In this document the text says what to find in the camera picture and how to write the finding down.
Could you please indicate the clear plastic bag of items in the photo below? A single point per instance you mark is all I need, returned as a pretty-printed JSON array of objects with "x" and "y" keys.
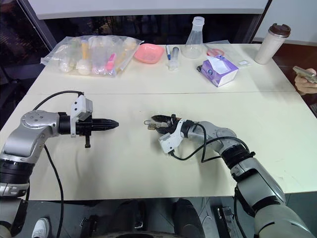
[{"x": 91, "y": 57}]

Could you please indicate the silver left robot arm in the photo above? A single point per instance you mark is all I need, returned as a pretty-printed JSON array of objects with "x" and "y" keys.
[{"x": 29, "y": 138}]

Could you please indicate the pink plastic bowl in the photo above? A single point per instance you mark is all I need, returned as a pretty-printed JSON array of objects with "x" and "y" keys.
[{"x": 148, "y": 53}]

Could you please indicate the small black clip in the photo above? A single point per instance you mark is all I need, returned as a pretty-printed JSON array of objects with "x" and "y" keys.
[{"x": 199, "y": 68}]

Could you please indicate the clear flat zip bag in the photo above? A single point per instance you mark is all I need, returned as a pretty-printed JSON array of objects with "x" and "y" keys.
[{"x": 235, "y": 53}]

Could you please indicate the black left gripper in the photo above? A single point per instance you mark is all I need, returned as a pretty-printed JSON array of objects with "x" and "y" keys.
[{"x": 85, "y": 126}]

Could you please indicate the yellow tube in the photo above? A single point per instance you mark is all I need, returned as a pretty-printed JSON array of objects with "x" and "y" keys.
[{"x": 85, "y": 49}]

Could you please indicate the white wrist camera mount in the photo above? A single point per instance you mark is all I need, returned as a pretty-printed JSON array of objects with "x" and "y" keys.
[
  {"x": 79, "y": 105},
  {"x": 171, "y": 141}
]

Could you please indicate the white tumbler with brown lid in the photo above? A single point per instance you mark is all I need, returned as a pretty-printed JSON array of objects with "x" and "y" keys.
[{"x": 270, "y": 47}]

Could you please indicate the dark rounded shape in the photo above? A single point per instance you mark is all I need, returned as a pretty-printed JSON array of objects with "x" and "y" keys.
[{"x": 188, "y": 218}]

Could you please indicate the black metal bracket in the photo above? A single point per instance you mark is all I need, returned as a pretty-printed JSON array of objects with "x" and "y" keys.
[{"x": 224, "y": 220}]

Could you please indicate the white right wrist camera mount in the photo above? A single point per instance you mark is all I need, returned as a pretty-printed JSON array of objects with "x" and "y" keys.
[{"x": 171, "y": 141}]

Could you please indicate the clear conical flask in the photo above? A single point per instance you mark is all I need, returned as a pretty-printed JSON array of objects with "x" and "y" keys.
[{"x": 194, "y": 44}]

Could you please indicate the blue and white marker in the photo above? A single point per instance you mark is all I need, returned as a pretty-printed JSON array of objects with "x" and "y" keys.
[{"x": 168, "y": 52}]

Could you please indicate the pink round dish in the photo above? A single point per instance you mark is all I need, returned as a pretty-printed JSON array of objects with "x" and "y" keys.
[{"x": 215, "y": 51}]

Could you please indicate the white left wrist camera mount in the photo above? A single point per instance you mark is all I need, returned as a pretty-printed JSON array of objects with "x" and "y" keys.
[{"x": 79, "y": 105}]

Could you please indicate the white shoe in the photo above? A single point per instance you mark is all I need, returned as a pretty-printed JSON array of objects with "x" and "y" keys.
[{"x": 40, "y": 228}]

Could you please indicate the purple tissue box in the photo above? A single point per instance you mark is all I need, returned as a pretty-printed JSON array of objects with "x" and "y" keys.
[{"x": 219, "y": 72}]

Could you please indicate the bystander bare hand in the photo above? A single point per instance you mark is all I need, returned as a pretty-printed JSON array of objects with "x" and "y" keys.
[{"x": 305, "y": 85}]

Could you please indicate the brass padlock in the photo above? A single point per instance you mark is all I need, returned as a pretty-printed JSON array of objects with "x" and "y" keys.
[{"x": 151, "y": 126}]

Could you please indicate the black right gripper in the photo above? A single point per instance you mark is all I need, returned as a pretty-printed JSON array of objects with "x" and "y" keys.
[{"x": 174, "y": 122}]

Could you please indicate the white plastic cup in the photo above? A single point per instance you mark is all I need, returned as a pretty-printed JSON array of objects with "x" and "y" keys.
[{"x": 83, "y": 67}]

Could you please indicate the clear plastic syringe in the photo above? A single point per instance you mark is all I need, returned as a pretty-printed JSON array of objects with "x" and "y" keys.
[{"x": 174, "y": 58}]

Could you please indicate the smartphone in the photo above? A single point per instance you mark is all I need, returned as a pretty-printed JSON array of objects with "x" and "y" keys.
[{"x": 305, "y": 74}]

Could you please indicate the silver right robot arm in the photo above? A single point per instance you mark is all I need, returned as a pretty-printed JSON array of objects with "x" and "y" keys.
[{"x": 257, "y": 178}]

